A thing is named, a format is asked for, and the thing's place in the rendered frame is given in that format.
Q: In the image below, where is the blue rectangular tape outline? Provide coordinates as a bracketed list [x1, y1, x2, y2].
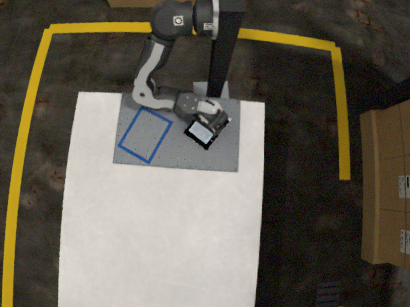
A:
[118, 106, 173, 164]

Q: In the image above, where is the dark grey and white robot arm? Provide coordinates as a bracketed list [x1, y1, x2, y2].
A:
[132, 0, 223, 123]

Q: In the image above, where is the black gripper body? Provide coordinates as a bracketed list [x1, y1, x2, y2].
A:
[194, 110, 228, 132]

